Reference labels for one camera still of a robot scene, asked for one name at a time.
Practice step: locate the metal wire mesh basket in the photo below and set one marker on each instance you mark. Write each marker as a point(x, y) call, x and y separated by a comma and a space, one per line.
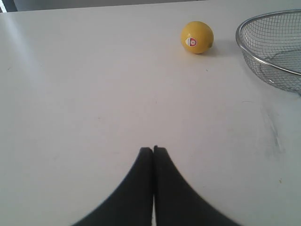
point(271, 47)

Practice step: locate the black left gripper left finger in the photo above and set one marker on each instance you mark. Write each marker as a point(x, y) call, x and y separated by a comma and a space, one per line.
point(131, 203)

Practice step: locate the yellow lemon with sticker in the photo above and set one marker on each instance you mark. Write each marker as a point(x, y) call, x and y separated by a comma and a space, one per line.
point(197, 37)

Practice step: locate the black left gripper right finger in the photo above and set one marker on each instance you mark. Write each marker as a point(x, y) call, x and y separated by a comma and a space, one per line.
point(176, 202)

